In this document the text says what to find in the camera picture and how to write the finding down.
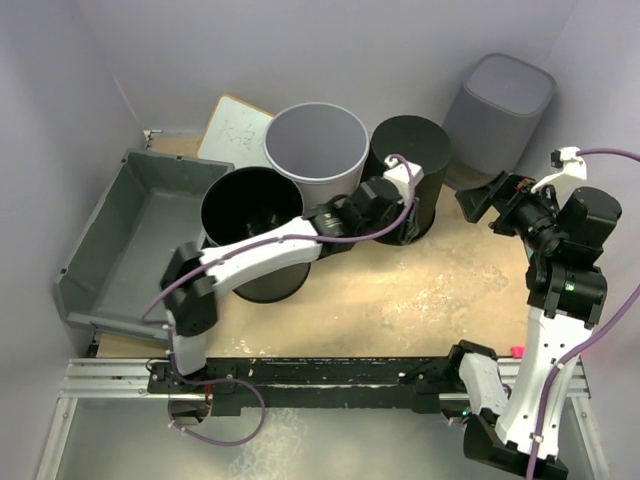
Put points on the light grey round bucket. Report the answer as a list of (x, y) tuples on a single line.
[(321, 147)]

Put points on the pink plastic clip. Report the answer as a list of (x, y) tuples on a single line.
[(517, 352)]

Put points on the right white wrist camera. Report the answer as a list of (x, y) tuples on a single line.
[(569, 171)]

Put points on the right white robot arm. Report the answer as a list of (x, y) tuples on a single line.
[(517, 430)]

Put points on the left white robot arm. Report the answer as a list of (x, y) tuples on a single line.
[(195, 280)]

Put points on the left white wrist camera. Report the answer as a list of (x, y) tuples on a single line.
[(403, 176)]

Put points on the aluminium frame rail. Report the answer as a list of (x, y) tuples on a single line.
[(128, 378)]

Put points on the small whiteboard wooden frame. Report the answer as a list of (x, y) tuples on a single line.
[(235, 134)]

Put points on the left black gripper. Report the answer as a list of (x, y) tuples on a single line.
[(398, 208)]

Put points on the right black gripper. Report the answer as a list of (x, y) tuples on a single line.
[(512, 189)]

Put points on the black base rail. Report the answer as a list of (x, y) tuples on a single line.
[(424, 385)]

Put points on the grey slotted square bin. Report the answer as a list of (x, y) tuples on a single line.
[(492, 118)]

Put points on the dark blue round bin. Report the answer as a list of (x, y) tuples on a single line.
[(243, 204)]

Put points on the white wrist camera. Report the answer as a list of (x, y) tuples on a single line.
[(569, 171), (403, 176)]

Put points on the grey plastic storage crate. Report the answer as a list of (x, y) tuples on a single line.
[(151, 206)]

